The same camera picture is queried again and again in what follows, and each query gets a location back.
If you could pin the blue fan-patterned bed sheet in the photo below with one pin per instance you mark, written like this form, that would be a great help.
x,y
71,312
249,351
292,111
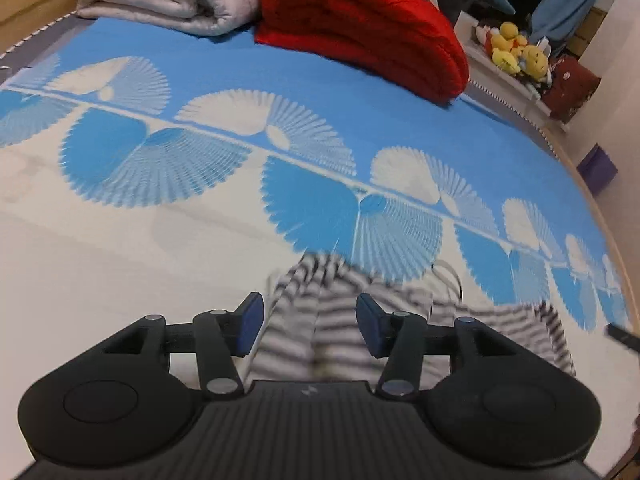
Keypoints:
x,y
150,170

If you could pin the purple box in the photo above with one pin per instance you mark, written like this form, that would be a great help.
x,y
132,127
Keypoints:
x,y
597,169

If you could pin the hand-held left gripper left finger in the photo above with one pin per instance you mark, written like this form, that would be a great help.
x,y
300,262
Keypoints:
x,y
250,321

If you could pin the wooden headboard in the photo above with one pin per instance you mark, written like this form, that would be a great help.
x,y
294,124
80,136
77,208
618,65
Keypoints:
x,y
35,0

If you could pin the striped white shirt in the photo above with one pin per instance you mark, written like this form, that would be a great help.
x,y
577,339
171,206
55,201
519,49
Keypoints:
x,y
340,320

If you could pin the red folded blanket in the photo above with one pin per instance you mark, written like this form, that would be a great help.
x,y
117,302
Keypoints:
x,y
360,25

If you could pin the yellow plush toy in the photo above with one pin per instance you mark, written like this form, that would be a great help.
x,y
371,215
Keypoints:
x,y
507,40
534,60

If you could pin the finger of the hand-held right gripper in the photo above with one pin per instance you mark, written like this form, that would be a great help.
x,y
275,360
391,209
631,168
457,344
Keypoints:
x,y
624,337

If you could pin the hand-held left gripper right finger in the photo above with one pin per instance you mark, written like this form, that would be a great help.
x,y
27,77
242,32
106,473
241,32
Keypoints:
x,y
371,325

